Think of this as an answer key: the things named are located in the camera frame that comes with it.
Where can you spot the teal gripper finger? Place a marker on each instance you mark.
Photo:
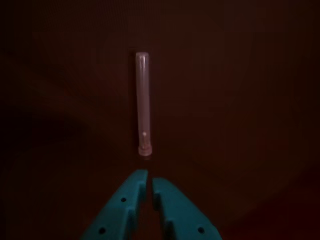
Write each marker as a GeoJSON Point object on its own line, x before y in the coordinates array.
{"type": "Point", "coordinates": [117, 215]}
{"type": "Point", "coordinates": [182, 217]}

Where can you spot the clear plastic tube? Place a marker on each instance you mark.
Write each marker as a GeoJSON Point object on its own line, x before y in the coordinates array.
{"type": "Point", "coordinates": [143, 100]}

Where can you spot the grey woven mat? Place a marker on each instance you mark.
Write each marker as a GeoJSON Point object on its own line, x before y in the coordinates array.
{"type": "Point", "coordinates": [225, 87]}

